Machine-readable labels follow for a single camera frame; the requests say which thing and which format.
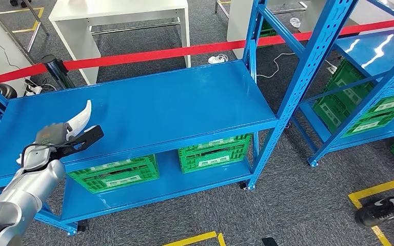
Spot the red barrier belt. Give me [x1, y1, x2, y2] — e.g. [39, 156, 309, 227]
[0, 18, 394, 86]

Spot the black stanchion post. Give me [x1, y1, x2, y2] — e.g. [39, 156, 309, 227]
[42, 54, 76, 91]

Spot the yellow floor tape square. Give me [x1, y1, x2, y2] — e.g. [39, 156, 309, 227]
[163, 231, 227, 246]
[348, 176, 394, 246]

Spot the white floor cable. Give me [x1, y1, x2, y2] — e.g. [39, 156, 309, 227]
[255, 52, 299, 79]

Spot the white table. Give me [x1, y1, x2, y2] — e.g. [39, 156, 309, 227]
[48, 0, 191, 86]

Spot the blue metal shelf rack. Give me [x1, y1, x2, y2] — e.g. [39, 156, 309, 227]
[290, 0, 394, 170]
[0, 0, 359, 237]

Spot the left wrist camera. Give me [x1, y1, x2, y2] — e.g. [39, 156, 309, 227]
[49, 125, 105, 160]

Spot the white curved plastic part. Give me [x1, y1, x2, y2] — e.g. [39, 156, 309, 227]
[16, 99, 98, 166]

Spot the white coiled cable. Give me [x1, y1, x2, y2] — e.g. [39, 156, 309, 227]
[208, 53, 229, 65]

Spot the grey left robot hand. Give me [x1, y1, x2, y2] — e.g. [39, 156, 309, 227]
[35, 122, 72, 146]

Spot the person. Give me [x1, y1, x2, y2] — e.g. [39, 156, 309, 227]
[354, 188, 394, 229]

